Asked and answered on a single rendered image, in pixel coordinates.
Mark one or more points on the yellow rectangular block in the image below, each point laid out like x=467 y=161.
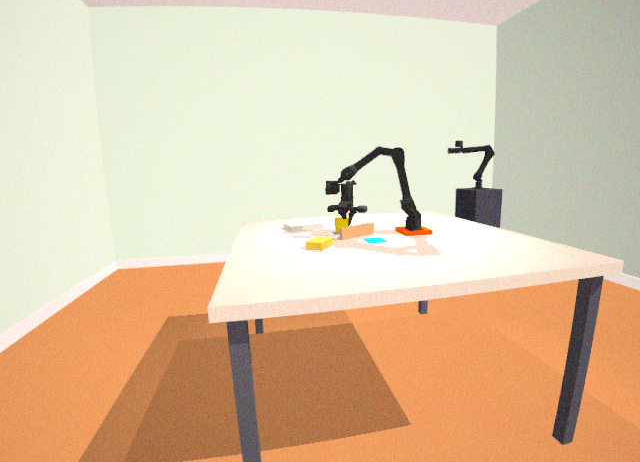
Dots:
x=319 y=243

